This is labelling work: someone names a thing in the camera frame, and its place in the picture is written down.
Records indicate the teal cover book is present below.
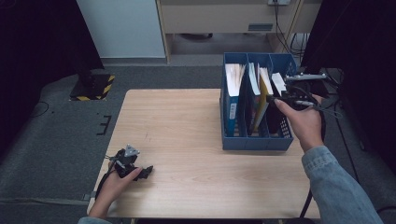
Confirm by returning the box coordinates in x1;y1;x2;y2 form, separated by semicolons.
247;62;262;136

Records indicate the beige wooden cabinet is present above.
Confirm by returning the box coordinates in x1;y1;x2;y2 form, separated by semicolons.
155;0;323;63

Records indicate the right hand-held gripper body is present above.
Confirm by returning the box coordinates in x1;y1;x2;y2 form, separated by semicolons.
284;73;328;111

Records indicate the white panel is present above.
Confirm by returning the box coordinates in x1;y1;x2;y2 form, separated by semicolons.
76;0;166;59

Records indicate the black curtain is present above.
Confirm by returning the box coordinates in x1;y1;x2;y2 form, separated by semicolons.
300;0;396;175
0;0;106;157

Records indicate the black book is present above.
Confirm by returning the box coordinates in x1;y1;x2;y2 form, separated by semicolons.
266;72;289;134

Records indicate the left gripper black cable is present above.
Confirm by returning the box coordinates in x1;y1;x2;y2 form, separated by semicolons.
94;169;116;200

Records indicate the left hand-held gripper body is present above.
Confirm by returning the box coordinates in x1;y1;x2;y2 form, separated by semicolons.
106;144;141;179

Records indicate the blue spine book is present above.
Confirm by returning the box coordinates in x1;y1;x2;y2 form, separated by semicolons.
224;63;247;138

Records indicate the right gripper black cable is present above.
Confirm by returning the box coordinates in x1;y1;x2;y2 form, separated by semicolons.
300;102;344;218

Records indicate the person's left hand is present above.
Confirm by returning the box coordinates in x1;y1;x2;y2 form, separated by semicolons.
94;166;144;203

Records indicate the person's right hand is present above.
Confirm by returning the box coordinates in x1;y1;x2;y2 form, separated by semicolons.
274;93;326;153

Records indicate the black power cable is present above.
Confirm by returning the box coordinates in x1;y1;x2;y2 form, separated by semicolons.
272;3;293;54

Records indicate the yellow book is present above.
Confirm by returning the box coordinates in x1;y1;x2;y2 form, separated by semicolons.
252;66;275;133

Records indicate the black cable bundle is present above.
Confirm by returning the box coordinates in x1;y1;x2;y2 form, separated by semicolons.
290;32;310;60

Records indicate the long black floor cable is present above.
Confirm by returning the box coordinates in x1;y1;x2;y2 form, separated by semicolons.
332;99;362;188

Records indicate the blue file rack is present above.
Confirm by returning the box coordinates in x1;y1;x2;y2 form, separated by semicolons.
219;51;297;151

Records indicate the thin black floor cable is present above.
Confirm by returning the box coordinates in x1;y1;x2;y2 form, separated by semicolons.
30;101;50;119

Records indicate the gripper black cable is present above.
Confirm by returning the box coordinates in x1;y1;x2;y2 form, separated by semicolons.
300;102;344;218
94;169;116;200

